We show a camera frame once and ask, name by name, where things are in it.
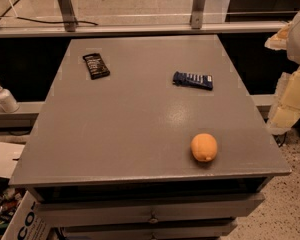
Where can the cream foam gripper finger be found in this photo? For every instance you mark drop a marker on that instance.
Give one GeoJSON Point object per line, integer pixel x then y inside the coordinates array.
{"type": "Point", "coordinates": [280, 40]}
{"type": "Point", "coordinates": [285, 110]}

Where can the orange fruit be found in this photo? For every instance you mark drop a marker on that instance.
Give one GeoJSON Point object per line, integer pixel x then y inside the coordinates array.
{"type": "Point", "coordinates": [204, 147]}

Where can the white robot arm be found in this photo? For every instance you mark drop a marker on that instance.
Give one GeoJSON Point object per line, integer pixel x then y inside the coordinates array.
{"type": "Point", "coordinates": [293, 52]}

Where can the blue rxbar blueberry bar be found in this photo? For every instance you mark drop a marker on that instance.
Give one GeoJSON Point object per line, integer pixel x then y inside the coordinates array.
{"type": "Point", "coordinates": [193, 80]}

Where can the black rxbar chocolate bar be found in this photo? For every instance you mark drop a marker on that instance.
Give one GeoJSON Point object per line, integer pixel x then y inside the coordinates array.
{"type": "Point", "coordinates": [96, 66]}

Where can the grey drawer cabinet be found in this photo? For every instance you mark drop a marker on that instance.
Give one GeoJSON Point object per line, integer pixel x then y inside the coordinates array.
{"type": "Point", "coordinates": [110, 158]}

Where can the white pump lotion bottle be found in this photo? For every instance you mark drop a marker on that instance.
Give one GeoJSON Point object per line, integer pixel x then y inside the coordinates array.
{"type": "Point", "coordinates": [7, 101]}

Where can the white cardboard box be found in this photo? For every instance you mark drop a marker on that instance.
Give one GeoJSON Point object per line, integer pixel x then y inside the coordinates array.
{"type": "Point", "coordinates": [26, 224]}

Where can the metal guard rail frame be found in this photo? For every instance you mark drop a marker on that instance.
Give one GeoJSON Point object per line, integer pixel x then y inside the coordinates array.
{"type": "Point", "coordinates": [79, 18]}

